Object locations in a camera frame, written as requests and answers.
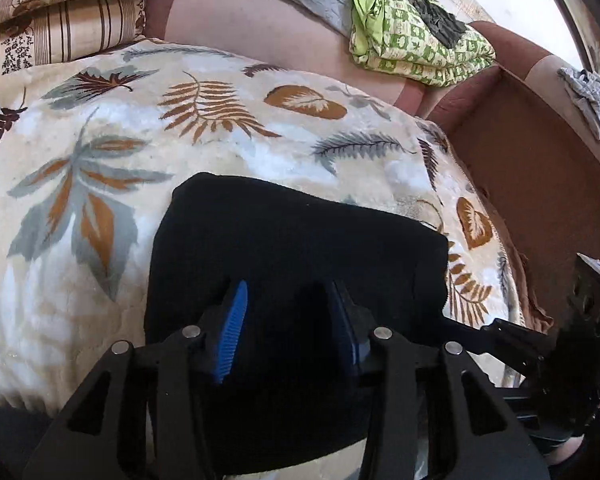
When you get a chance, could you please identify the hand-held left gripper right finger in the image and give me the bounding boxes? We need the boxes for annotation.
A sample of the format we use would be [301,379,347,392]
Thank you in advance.
[325,280,551,480]

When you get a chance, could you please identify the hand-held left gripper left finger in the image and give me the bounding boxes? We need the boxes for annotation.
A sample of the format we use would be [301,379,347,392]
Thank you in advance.
[22,280,251,480]

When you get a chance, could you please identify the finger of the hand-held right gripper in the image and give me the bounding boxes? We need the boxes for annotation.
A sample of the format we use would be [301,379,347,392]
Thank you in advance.
[497,385,576,443]
[437,316,558,378]

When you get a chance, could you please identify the black pants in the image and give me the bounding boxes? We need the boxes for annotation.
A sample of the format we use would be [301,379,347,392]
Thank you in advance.
[145,172,451,476]

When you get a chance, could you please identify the pink and brown sofa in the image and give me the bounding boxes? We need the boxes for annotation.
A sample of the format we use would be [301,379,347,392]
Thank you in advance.
[145,0,600,341]

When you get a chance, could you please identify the grey crumpled cloth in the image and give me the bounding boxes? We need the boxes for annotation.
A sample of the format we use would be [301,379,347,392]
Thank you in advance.
[557,67,600,146]

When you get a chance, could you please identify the leaf print blanket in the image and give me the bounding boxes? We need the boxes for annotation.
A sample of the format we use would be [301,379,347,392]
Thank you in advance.
[0,42,528,416]

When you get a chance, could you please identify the dark cloth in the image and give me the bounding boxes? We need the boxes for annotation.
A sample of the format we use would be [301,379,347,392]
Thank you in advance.
[0,406,51,480]

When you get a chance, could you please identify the green patterned quilt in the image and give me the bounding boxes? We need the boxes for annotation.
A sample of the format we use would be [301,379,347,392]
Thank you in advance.
[340,0,496,88]

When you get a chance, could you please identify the black cloth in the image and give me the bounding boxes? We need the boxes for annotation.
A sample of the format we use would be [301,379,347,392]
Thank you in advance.
[375,0,468,48]

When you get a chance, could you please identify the striped beige pillow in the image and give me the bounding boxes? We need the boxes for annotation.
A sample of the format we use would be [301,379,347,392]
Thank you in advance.
[0,0,181,83]

